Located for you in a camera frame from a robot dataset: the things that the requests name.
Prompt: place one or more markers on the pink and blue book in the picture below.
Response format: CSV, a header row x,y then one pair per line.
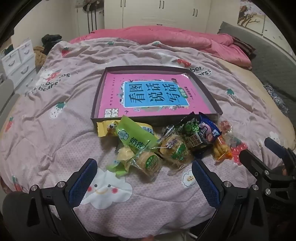
x,y
115,92

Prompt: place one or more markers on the blue patterned cloth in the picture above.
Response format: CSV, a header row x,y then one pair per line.
x,y
277,99

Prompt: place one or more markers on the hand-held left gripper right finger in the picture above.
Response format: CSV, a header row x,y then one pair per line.
x,y
205,185

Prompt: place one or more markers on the green cake packet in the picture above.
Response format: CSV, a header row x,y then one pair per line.
x,y
131,139

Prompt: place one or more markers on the pink quilt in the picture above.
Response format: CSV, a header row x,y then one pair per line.
x,y
185,39

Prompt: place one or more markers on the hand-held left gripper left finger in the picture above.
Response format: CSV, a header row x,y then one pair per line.
x,y
81,183

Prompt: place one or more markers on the dark shallow cardboard box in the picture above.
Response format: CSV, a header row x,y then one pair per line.
x,y
99,97

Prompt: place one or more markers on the dark clothes pile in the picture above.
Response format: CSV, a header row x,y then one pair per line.
x,y
52,41

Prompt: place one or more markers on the clear green-label cracker packet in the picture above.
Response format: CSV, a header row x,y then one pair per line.
x,y
175,150
148,162

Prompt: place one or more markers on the blue cookie packet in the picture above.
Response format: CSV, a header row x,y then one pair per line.
x,y
207,132

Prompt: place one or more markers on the clear-wrapped round snack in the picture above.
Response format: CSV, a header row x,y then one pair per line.
x,y
225,126

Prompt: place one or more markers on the grey padded headboard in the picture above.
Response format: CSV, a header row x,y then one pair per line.
x,y
272,60

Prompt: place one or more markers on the tree wall picture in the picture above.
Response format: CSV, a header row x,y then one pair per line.
x,y
249,16

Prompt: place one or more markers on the black green pea packet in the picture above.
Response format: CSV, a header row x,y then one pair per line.
x,y
192,132

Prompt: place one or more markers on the orange rice cracker packet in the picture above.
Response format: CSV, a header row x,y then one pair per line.
x,y
220,148

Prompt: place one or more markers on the brown knitted plush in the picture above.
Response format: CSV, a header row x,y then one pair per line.
x,y
39,55

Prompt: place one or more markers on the striped dark pillow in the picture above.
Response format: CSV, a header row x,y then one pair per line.
x,y
245,47

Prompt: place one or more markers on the beige bed sheet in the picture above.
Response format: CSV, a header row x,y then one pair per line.
x,y
254,76

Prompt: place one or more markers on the white wardrobe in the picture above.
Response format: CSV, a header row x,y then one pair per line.
x,y
150,14

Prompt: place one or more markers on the white drawer unit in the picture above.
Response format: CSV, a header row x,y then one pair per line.
x,y
20,60

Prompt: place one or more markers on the yellow snack packet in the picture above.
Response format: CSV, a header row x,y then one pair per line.
x,y
103,129

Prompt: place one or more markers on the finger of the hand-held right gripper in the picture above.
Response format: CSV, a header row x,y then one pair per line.
x,y
251,161
275,146

